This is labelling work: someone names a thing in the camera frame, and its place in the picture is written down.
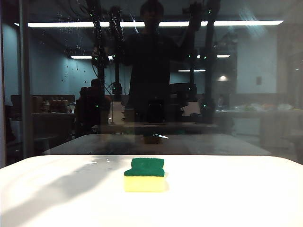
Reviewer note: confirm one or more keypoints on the yellow sponge green scouring pad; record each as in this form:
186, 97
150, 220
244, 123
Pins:
143, 183

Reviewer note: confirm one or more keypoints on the large glass window pane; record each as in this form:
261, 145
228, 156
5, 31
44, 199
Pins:
258, 78

